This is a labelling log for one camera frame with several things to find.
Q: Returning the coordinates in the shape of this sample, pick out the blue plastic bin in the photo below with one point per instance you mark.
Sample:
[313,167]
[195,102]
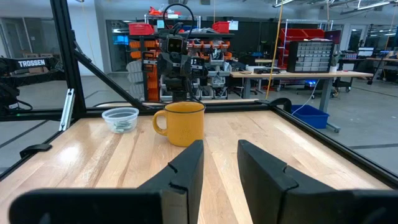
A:
[311,118]

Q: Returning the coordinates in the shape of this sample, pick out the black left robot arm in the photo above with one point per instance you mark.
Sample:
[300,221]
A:
[174,88]

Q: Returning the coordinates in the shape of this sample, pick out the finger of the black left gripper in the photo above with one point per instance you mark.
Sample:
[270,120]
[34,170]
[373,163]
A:
[191,68]
[164,64]

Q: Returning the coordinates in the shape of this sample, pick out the wooden top desk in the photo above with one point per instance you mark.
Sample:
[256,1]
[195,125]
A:
[295,74]

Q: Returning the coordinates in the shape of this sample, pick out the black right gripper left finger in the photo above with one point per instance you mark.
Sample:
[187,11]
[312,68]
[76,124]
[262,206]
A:
[180,183]

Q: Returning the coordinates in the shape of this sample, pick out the black aluminium table frame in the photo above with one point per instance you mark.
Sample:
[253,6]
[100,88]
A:
[66,46]

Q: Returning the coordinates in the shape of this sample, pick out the yellow ceramic mug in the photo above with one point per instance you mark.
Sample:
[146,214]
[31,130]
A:
[183,124]

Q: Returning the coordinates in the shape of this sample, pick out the black flat desk device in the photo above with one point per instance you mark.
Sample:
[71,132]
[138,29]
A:
[267,70]

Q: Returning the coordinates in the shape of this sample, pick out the computer monitor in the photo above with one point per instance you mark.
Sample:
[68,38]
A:
[366,52]

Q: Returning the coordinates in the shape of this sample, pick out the green white Truvia packet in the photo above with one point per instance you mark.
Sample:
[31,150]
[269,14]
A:
[119,128]
[127,124]

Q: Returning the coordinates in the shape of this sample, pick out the black frame clamp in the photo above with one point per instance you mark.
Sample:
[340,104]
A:
[34,149]

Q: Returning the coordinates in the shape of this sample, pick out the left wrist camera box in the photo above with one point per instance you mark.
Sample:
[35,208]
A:
[175,45]

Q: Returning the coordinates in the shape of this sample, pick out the white paper sign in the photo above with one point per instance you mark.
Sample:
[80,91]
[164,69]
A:
[233,25]

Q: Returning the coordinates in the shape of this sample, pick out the large red storage bin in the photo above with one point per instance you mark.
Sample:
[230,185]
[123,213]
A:
[315,33]
[292,33]

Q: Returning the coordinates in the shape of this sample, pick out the clear plastic bowl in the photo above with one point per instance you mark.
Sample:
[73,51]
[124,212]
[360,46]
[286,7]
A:
[109,119]

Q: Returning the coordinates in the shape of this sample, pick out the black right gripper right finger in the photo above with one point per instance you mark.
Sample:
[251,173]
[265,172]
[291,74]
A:
[267,186]

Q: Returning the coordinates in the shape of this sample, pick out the silver metal bracket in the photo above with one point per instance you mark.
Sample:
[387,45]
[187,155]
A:
[66,109]

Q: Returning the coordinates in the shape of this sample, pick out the parts rack with orange bins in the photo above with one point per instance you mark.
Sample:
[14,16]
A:
[152,84]

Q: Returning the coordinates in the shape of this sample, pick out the black small-drawer cabinet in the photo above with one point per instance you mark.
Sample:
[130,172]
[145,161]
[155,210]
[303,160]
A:
[311,56]

